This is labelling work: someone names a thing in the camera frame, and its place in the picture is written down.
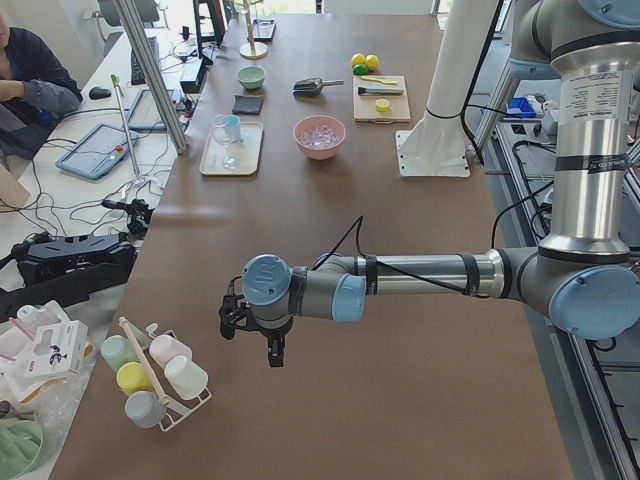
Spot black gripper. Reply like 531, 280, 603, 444
218, 277, 293, 367

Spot pink bowl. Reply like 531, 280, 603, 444
293, 115, 347, 160

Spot metal ice scoop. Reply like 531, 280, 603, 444
292, 77, 344, 96

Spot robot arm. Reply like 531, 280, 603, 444
219, 1, 639, 367

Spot white cup in rack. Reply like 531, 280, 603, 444
164, 355, 208, 400

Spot pink cup in rack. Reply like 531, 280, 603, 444
149, 334, 192, 368

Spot white cup rack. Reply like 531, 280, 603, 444
119, 317, 212, 432

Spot grey cup in rack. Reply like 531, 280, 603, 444
125, 391, 166, 428

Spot yellow cup in rack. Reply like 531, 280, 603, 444
116, 362, 153, 397

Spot green cup in rack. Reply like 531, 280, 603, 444
100, 335, 138, 372

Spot clear ice cubes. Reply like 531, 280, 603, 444
298, 124, 343, 150

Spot blue cup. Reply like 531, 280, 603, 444
223, 114, 242, 143

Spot beige tray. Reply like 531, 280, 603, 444
199, 122, 263, 176

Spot white cardboard box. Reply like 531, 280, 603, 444
24, 320, 88, 380

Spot wine glass on tray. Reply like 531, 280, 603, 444
212, 115, 237, 170

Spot dark grey cloth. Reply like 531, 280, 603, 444
232, 95, 263, 115

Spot black case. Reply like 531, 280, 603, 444
14, 234, 137, 286

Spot wooden cutting board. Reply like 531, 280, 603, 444
353, 75, 411, 123

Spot yellow lemon half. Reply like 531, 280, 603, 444
375, 99, 390, 112

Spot blue teach pendant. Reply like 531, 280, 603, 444
127, 89, 166, 133
55, 123, 129, 180

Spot large green bowl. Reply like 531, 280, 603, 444
1, 420, 44, 479

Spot green lime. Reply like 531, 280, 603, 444
352, 64, 369, 76

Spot wooden glass stand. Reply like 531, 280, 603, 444
235, 0, 268, 60

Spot black keyboard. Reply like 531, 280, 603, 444
129, 35, 162, 86

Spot computer mouse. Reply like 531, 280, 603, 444
88, 86, 112, 100

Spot black glass tray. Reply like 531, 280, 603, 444
251, 18, 276, 43

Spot person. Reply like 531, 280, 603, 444
1, 20, 83, 160

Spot aluminium frame post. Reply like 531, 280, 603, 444
113, 0, 188, 154

